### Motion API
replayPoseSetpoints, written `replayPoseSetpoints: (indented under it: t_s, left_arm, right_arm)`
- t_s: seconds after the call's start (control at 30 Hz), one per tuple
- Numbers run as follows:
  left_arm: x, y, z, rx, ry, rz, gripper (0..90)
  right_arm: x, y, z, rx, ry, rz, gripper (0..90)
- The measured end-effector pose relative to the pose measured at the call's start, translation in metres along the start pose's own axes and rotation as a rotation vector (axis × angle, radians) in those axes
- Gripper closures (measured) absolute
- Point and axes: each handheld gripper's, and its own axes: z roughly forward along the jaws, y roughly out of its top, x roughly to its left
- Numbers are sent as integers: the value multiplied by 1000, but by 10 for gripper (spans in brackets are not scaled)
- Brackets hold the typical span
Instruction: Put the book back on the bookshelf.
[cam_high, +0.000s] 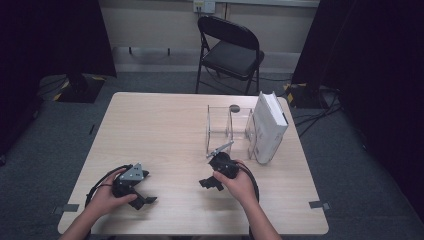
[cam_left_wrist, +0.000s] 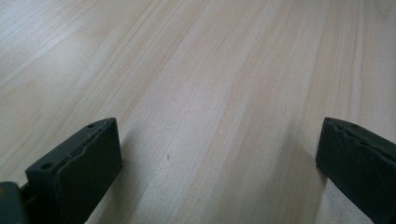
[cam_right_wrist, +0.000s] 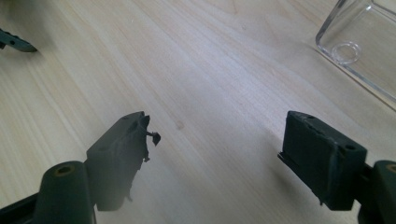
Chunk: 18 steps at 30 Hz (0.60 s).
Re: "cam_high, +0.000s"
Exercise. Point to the clear acrylic book rack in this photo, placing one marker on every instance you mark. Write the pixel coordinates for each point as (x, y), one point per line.
(218, 130)

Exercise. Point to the white book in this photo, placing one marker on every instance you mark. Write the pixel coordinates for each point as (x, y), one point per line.
(270, 133)

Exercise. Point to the black curtain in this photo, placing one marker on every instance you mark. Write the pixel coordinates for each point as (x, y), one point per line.
(50, 33)
(383, 66)

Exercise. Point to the person's right hand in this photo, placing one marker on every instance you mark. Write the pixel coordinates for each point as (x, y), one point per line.
(243, 188)

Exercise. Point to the small black floor strip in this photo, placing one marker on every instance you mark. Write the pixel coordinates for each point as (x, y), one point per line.
(91, 129)

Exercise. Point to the white wall power outlet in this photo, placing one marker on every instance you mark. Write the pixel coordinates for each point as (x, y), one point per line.
(204, 6)

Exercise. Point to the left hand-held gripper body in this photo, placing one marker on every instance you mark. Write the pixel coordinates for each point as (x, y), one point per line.
(130, 175)

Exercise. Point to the black folding chair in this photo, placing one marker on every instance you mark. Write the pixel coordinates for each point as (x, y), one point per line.
(233, 56)

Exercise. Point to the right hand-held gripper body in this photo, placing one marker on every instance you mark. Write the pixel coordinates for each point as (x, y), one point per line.
(225, 165)

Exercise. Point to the black yellow-striped stand base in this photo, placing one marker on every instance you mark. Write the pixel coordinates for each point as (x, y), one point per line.
(80, 88)
(303, 96)

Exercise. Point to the black round table grommet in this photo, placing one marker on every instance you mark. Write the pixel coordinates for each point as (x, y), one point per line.
(234, 108)

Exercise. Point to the person's left hand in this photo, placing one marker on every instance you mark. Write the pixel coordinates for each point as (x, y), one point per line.
(105, 201)

